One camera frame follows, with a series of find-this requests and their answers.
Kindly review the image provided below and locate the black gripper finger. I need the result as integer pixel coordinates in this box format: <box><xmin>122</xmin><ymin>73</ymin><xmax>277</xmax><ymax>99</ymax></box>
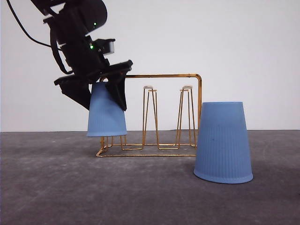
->
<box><xmin>54</xmin><ymin>75</ymin><xmax>97</xmax><ymax>110</ymax></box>
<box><xmin>105</xmin><ymin>77</ymin><xmax>127</xmax><ymax>111</ymax></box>

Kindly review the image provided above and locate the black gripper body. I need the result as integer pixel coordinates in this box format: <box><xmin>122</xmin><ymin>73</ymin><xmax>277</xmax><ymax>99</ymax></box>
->
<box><xmin>54</xmin><ymin>41</ymin><xmax>133</xmax><ymax>85</ymax></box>

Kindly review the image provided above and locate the blue ribbed plastic cup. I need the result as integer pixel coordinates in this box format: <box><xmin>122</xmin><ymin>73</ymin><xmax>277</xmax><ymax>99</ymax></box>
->
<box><xmin>87</xmin><ymin>82</ymin><xmax>128</xmax><ymax>136</ymax></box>

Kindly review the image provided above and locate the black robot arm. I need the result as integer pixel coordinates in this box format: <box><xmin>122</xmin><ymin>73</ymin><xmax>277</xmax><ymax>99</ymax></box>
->
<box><xmin>31</xmin><ymin>0</ymin><xmax>133</xmax><ymax>111</ymax></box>

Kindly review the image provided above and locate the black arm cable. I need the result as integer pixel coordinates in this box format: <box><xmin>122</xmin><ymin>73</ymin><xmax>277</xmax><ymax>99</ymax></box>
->
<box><xmin>7</xmin><ymin>0</ymin><xmax>73</xmax><ymax>75</ymax></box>

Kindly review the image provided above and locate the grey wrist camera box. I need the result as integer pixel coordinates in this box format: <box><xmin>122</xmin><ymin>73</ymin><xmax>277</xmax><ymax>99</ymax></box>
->
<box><xmin>94</xmin><ymin>39</ymin><xmax>115</xmax><ymax>55</ymax></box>

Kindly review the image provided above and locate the gold wire cup rack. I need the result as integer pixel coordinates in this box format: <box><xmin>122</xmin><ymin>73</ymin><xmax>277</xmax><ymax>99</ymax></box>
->
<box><xmin>96</xmin><ymin>73</ymin><xmax>203</xmax><ymax>158</ymax></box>

